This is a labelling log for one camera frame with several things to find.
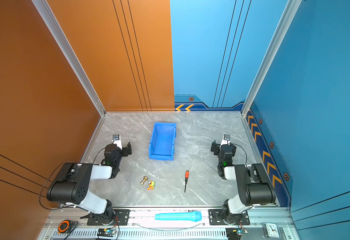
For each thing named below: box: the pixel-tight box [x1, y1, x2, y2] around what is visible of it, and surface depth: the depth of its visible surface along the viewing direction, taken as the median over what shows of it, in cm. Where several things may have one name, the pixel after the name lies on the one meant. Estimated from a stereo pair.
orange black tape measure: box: [57, 219, 72, 234], surface depth 70 cm
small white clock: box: [263, 222, 282, 239], surface depth 70 cm
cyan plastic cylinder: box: [154, 211, 203, 222], surface depth 73 cm
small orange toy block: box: [147, 180, 156, 191], surface depth 83 cm
